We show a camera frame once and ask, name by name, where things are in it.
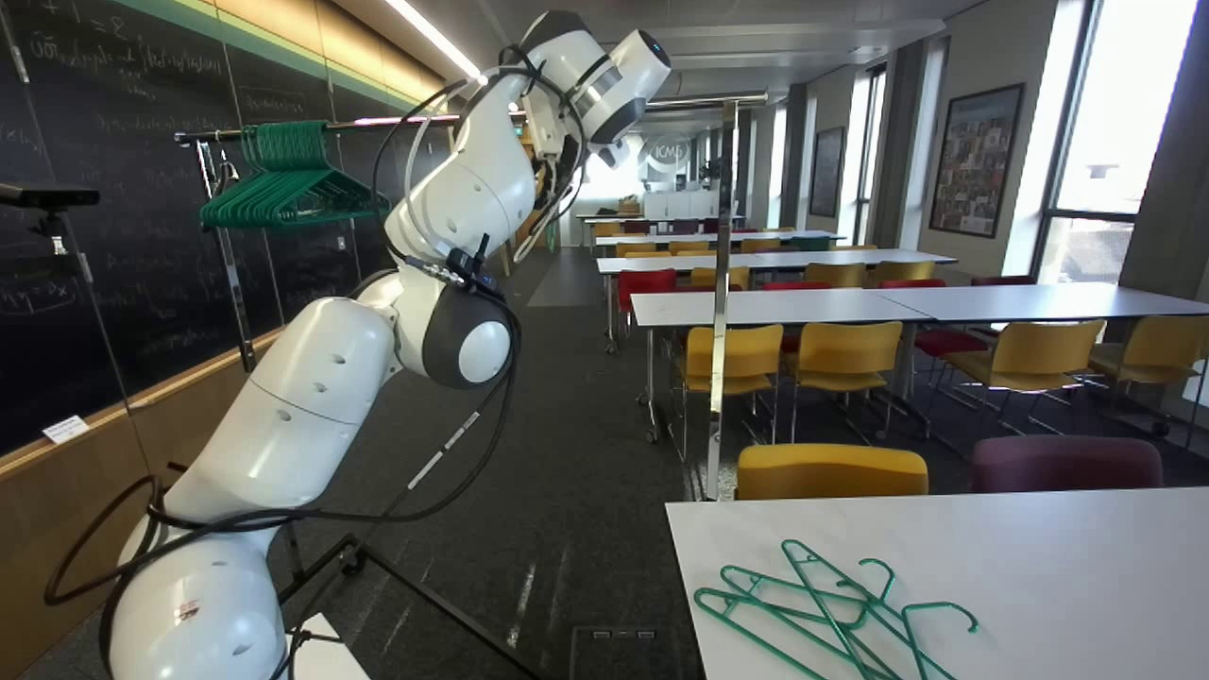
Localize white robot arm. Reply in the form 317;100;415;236
104;13;671;680

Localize yellow chair near table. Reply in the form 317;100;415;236
734;442;930;497

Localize green hangers pile on table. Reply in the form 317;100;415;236
692;540;983;680

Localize white long table row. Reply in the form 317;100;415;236
633;283;1206;407

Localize maroon chair near table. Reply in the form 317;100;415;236
972;436;1164;492

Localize white front table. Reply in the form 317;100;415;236
666;486;1209;680

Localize green hangers on rail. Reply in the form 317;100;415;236
201;122;386;230

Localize framed wall picture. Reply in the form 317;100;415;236
930;82;1022;239

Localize black camera on tripod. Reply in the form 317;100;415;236
0;180;104;402

